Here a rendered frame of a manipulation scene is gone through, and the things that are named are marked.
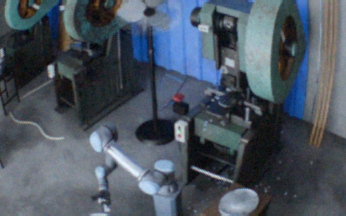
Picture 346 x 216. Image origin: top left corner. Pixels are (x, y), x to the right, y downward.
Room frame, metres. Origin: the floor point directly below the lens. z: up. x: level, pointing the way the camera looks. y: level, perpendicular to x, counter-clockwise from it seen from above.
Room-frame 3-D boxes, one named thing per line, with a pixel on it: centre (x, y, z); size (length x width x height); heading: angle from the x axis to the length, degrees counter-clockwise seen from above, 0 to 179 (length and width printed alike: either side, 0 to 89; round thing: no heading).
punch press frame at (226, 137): (2.61, -0.53, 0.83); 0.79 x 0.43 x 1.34; 141
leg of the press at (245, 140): (2.44, -0.74, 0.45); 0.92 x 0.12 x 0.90; 141
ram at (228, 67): (2.47, -0.42, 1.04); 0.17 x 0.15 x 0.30; 141
